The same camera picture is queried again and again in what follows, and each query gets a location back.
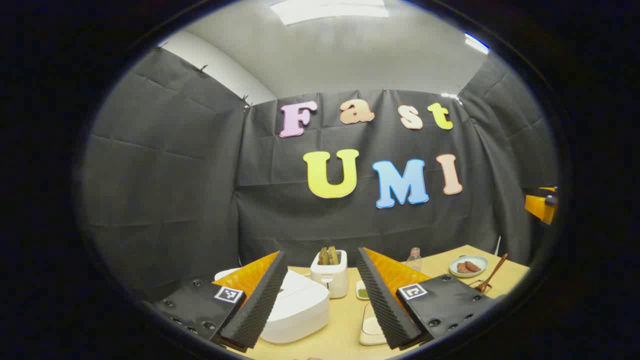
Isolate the narrow ceiling light strip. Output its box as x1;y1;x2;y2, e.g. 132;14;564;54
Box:
464;33;490;55

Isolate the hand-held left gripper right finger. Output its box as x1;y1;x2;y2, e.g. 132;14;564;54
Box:
356;246;501;351

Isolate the clear plastic bottle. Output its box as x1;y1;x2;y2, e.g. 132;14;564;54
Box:
406;247;424;273

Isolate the white divided rice tray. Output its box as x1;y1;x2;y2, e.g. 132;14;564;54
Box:
356;279;390;347

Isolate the white rice cooker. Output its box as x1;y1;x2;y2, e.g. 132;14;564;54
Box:
215;267;331;344

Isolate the light green plate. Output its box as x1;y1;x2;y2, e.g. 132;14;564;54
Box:
449;255;489;278

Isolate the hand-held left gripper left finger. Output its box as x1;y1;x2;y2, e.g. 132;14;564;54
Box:
152;250;290;351

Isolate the white toaster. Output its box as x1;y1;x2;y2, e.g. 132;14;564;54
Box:
310;249;349;299

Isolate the brown wooden spoon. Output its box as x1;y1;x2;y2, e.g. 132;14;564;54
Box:
477;253;509;293

